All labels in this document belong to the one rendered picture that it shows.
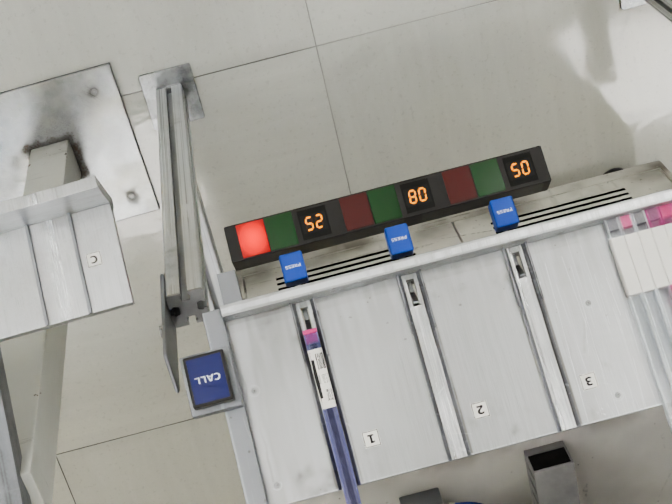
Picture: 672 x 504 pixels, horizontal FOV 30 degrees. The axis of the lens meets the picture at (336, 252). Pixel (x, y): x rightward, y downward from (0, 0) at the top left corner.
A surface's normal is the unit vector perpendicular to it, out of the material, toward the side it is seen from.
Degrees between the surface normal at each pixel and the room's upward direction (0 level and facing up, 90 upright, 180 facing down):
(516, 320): 44
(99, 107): 0
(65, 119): 0
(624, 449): 0
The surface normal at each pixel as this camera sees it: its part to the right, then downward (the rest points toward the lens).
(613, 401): -0.04, -0.25
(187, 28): 0.15, 0.46
